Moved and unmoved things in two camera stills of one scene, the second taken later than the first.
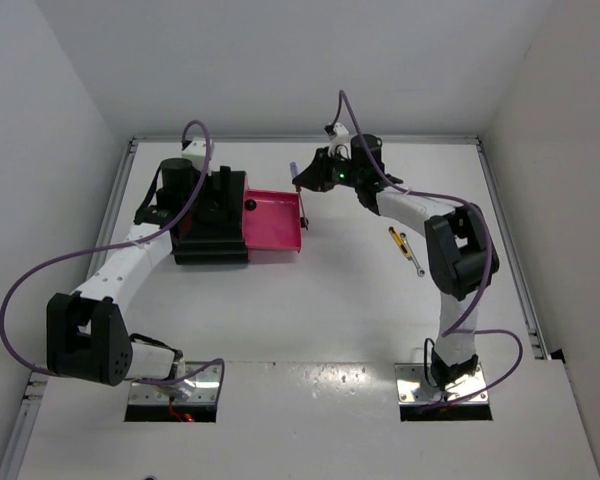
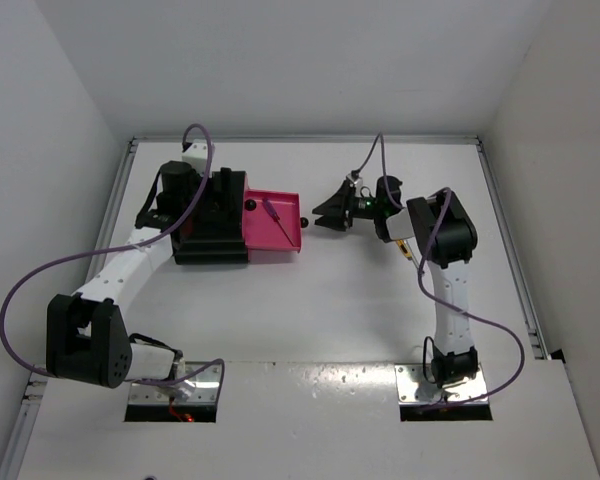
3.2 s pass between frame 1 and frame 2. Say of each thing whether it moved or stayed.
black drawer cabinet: stayed
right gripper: moved
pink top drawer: stayed
